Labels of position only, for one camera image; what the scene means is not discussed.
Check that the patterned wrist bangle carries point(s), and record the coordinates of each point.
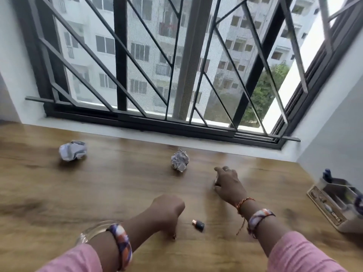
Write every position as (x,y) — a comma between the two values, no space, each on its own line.
(123,243)
(259,218)

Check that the pink desk organizer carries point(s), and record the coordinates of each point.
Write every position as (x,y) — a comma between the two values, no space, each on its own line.
(334,212)

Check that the clear glass ashtray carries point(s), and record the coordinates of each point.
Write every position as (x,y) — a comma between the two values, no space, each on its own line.
(90,230)

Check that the person's left hand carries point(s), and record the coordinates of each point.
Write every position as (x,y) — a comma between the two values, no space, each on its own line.
(167,212)

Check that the pink left sleeve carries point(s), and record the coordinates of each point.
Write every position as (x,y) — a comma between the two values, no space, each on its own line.
(73,260)

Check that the patterned right wrist bangle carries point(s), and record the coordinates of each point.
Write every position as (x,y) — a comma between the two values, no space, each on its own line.
(259,218)

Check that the patterned left wrist bangle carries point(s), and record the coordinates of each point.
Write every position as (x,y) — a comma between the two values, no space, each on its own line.
(123,243)

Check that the small black cap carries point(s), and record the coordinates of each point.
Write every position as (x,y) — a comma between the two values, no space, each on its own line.
(198,226)

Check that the person's right forearm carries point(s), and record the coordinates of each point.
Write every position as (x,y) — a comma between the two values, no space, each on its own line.
(266,232)

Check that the white paper ball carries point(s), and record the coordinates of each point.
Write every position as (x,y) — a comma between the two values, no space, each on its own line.
(72,151)

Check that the person's right hand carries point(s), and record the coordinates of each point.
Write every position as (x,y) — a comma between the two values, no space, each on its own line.
(229,186)

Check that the pink right sleeve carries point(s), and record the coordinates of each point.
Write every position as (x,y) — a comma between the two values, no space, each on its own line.
(303,254)

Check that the pink sleeve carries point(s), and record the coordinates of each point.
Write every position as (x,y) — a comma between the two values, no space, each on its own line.
(303,254)
(73,260)

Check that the black framed grille window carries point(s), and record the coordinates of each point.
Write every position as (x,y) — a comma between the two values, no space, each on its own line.
(122,53)

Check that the person's left forearm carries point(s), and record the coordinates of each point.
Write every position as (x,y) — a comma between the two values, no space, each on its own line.
(136,232)

